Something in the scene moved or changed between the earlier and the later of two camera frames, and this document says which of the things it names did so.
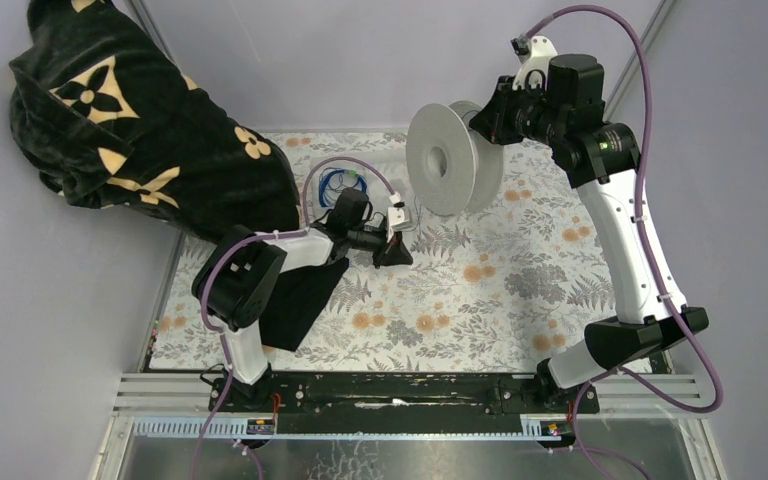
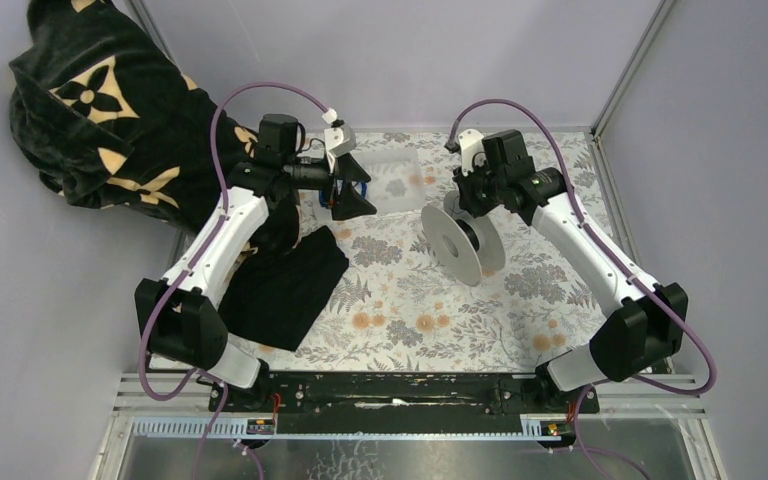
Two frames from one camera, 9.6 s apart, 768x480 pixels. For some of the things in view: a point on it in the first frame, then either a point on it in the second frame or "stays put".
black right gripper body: [521, 113] -> [480, 190]
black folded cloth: [300, 297] stays put
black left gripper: [393, 253] -> [349, 202]
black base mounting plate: [403, 403] stays put
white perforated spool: [453, 169] -> [465, 244]
